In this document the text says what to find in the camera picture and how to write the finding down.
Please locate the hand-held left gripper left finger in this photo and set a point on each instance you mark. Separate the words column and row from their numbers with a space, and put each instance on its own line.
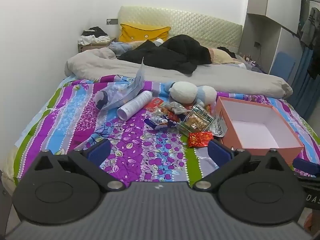
column 98, row 152

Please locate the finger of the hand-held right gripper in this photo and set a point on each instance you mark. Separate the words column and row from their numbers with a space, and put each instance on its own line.
column 306, row 166

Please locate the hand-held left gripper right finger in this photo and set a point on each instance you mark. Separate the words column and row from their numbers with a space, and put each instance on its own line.
column 219, row 153

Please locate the grey shrimp snack bag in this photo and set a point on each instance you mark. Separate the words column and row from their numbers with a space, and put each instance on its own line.
column 220, row 125

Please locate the green-bordered snack packet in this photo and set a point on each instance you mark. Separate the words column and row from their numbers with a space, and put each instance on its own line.
column 194, row 121

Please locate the pink cardboard box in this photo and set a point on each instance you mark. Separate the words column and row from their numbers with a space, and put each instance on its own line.
column 255, row 130

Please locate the red-brown snack packet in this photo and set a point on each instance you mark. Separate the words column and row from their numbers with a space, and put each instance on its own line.
column 173, row 117

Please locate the blue snack packet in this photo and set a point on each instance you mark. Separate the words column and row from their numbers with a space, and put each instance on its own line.
column 157, row 123

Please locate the small red foil packet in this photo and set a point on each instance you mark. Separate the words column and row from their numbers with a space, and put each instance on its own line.
column 200, row 139

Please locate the floral striped bedsheet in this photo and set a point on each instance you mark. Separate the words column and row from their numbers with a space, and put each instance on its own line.
column 140, row 150

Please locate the brown snack packet red edge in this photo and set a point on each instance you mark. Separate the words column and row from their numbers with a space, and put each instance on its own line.
column 209, row 109

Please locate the white cylindrical bottle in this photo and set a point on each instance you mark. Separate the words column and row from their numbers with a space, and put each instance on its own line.
column 136, row 103

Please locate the clear plastic bag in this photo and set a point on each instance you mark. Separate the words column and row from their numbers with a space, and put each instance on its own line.
column 120, row 90

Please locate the white and blue plush toy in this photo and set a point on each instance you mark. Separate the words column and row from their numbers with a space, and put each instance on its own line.
column 182, row 91

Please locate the blue curtain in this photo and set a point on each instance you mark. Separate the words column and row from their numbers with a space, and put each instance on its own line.
column 305, row 85

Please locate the grey duvet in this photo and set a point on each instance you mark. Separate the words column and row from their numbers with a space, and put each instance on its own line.
column 150, row 73

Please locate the beige pillow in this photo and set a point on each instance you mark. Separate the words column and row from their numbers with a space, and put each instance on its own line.
column 221, row 56

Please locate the cluster of small bottles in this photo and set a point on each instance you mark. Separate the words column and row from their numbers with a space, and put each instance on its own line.
column 250, row 60

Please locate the dark cloth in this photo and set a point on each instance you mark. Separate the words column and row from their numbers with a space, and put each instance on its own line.
column 226, row 50

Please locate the blue board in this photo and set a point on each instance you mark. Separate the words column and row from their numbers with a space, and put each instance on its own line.
column 283, row 65

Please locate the cardboard box nightstand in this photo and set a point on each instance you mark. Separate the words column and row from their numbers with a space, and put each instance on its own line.
column 87, row 48

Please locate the black jacket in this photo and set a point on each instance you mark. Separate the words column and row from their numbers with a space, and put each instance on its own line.
column 172, row 52

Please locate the yellow pillow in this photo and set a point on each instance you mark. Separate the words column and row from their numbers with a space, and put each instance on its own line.
column 140, row 32

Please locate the cream quilted headboard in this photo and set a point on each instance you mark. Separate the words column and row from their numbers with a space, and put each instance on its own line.
column 200, row 27

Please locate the hanging clothes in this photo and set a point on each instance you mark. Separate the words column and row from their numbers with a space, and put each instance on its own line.
column 311, row 30

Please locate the white wardrobe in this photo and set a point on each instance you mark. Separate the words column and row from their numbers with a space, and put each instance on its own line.
column 262, row 5

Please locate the black wall socket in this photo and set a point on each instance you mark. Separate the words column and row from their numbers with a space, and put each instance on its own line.
column 257, row 44

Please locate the grey wall socket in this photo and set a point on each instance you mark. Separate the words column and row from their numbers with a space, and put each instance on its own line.
column 112, row 21

